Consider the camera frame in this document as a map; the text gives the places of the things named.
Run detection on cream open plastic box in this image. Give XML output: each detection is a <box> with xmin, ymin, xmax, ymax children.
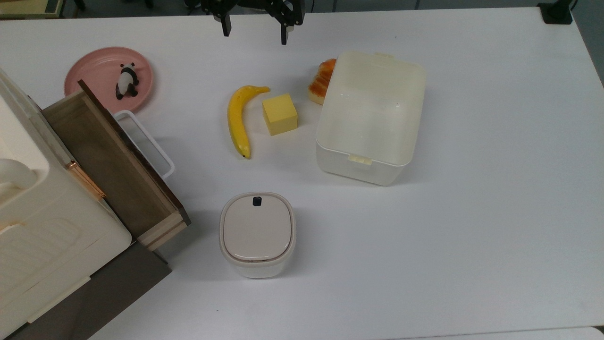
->
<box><xmin>315</xmin><ymin>51</ymin><xmax>427</xmax><ymax>187</ymax></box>

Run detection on yellow cube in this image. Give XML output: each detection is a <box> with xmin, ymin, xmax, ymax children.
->
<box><xmin>262</xmin><ymin>93</ymin><xmax>299</xmax><ymax>136</ymax></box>

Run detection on salmon sushi toy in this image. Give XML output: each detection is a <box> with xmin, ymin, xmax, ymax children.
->
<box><xmin>308</xmin><ymin>58</ymin><xmax>337</xmax><ymax>105</ymax></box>

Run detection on black table clamp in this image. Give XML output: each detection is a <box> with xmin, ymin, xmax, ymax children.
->
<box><xmin>537</xmin><ymin>0</ymin><xmax>574</xmax><ymax>25</ymax></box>

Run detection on small panda figurine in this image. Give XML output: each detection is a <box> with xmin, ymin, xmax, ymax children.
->
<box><xmin>115</xmin><ymin>62</ymin><xmax>140</xmax><ymax>101</ymax></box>

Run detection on wooden drawer with white handle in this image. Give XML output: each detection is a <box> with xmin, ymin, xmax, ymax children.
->
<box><xmin>42</xmin><ymin>79</ymin><xmax>192</xmax><ymax>252</ymax></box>

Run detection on yellow banana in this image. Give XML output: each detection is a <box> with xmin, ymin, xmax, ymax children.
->
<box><xmin>227</xmin><ymin>85</ymin><xmax>271</xmax><ymax>160</ymax></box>

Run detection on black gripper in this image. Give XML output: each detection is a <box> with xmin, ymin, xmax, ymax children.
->
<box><xmin>202</xmin><ymin>0</ymin><xmax>305</xmax><ymax>46</ymax></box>

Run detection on pink round plate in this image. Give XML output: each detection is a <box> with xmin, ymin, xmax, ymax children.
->
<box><xmin>64</xmin><ymin>46</ymin><xmax>154</xmax><ymax>114</ymax></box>

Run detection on cream storage box with handle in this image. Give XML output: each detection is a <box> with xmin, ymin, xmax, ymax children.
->
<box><xmin>0</xmin><ymin>68</ymin><xmax>133</xmax><ymax>338</ymax></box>

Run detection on dark wooden cabinet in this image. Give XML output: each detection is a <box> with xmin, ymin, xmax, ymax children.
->
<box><xmin>5</xmin><ymin>241</ymin><xmax>173</xmax><ymax>340</ymax></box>

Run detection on light wooden desk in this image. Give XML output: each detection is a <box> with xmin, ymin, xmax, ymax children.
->
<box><xmin>0</xmin><ymin>0</ymin><xmax>65</xmax><ymax>19</ymax></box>

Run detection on cream lidded trash can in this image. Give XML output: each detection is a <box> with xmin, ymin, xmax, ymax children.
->
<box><xmin>218</xmin><ymin>191</ymin><xmax>297</xmax><ymax>279</ymax></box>

